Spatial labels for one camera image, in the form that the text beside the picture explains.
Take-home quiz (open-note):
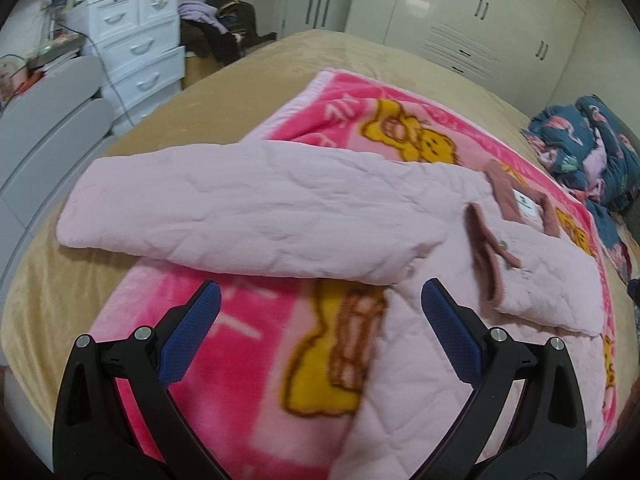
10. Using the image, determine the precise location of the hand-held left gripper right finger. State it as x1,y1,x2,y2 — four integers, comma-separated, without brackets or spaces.
415,278,588,480

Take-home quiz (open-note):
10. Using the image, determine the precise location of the black cable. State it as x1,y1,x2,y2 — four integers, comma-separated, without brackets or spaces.
60,22,138,128

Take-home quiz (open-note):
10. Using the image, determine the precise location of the white drawer chest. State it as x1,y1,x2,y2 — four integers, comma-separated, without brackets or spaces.
65,0,187,136

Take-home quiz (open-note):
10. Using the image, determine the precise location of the bed with beige cover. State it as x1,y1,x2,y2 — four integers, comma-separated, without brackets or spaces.
0,30,640,441

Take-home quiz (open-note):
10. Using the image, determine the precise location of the blue flamingo print quilt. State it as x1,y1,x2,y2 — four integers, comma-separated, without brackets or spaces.
520,94,640,286

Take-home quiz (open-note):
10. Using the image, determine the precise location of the purple garment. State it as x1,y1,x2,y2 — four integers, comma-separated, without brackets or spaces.
179,1,221,28

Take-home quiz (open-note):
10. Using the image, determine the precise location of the pink quilted jacket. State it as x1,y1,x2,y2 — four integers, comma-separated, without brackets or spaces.
56,139,606,480

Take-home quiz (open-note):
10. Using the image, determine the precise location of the white wardrobe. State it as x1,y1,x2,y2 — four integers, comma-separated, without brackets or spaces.
345,0,591,106

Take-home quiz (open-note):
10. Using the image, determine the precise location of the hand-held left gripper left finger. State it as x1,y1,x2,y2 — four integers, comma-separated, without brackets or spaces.
52,280,231,480

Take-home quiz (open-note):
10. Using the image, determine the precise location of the pink printed blanket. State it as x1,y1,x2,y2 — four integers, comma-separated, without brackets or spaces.
92,71,626,480

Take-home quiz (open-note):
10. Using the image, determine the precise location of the dark clothes pile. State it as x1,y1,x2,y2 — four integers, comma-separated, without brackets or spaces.
179,0,278,66

